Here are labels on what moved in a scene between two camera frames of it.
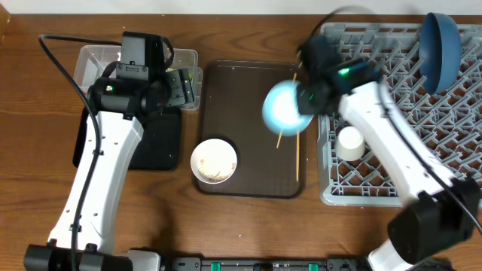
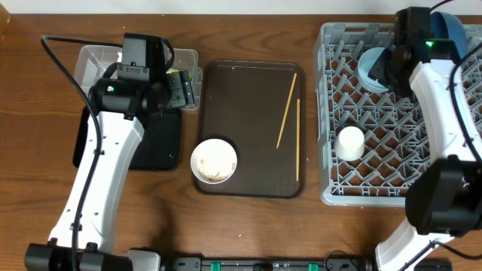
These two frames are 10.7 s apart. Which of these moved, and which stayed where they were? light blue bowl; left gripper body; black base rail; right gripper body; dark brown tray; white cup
Moved: right gripper body; light blue bowl
Stayed: black base rail; white cup; dark brown tray; left gripper body
